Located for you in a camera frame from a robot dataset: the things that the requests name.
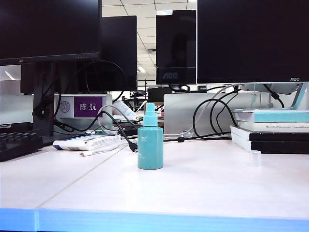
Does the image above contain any black aoc monitor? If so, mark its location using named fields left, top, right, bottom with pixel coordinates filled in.
left=156, top=9, right=197, bottom=92
left=197, top=0, right=309, bottom=85

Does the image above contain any black book with chipped corner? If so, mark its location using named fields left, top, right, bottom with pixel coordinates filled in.
left=230, top=125, right=309, bottom=143

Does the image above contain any white neuroscience book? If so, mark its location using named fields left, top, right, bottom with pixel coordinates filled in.
left=235, top=119, right=309, bottom=132

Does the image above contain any black cable with thick ferrite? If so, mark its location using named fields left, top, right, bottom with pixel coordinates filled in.
left=263, top=84, right=285, bottom=109

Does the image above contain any teal spray bottle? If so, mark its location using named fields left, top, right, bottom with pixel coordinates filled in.
left=137, top=102, right=164, bottom=170

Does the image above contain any white USB cable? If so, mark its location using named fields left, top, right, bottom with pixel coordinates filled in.
left=79, top=145, right=126, bottom=158

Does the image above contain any silver monitor stand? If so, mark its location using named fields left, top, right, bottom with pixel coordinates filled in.
left=233, top=82, right=309, bottom=114

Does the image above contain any black HDMI cable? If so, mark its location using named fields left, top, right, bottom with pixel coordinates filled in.
left=98, top=111, right=139, bottom=153

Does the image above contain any white lotion tube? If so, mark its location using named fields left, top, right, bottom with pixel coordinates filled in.
left=112, top=101, right=138, bottom=119

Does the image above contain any black thin-bezel monitor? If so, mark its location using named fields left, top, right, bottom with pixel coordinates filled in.
left=0, top=0, right=102, bottom=66

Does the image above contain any teal book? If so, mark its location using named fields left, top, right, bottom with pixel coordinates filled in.
left=235, top=111, right=309, bottom=123

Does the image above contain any silver name plate panel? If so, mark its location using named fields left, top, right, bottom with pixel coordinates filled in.
left=54, top=93, right=113, bottom=132

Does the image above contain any black power adapter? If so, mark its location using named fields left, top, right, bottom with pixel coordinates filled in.
left=117, top=124, right=143, bottom=136

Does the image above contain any black monitor rear side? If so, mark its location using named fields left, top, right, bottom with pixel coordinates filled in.
left=20, top=15, right=138, bottom=95

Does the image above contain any small distant black monitor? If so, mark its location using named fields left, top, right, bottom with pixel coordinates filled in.
left=147, top=87, right=173, bottom=102

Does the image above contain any frosted glass desk divider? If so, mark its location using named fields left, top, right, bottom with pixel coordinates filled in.
left=0, top=65, right=34, bottom=125

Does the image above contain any white monitor cable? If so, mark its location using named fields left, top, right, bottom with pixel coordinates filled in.
left=164, top=84, right=239, bottom=136

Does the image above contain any white arched cable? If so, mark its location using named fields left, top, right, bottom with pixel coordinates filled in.
left=98, top=105, right=136, bottom=135

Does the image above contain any right black AOC monitor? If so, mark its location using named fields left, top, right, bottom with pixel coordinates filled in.
left=197, top=0, right=309, bottom=85

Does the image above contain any black monitor cable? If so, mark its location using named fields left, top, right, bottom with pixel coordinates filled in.
left=32, top=59, right=126, bottom=133

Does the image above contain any clear plastic sprayer lid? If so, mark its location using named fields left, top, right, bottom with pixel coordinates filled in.
left=251, top=150, right=261, bottom=167

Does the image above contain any silver desk partition panel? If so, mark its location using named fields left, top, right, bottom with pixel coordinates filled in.
left=163, top=93, right=254, bottom=135

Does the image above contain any black keyboard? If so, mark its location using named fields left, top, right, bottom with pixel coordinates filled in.
left=0, top=122, right=44, bottom=162

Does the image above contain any purple name plate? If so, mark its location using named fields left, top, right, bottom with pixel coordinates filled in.
left=73, top=96, right=103, bottom=118

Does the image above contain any black office chair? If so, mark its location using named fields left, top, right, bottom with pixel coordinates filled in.
left=122, top=90, right=148, bottom=113

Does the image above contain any black looped cable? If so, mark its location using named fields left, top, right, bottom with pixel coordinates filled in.
left=209, top=89, right=242, bottom=135
left=192, top=89, right=242, bottom=140

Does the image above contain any black AOC monitor rear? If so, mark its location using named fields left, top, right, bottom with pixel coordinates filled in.
left=156, top=9, right=197, bottom=92

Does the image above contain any black monitor stand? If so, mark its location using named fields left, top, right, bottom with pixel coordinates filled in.
left=32, top=61, right=80, bottom=145

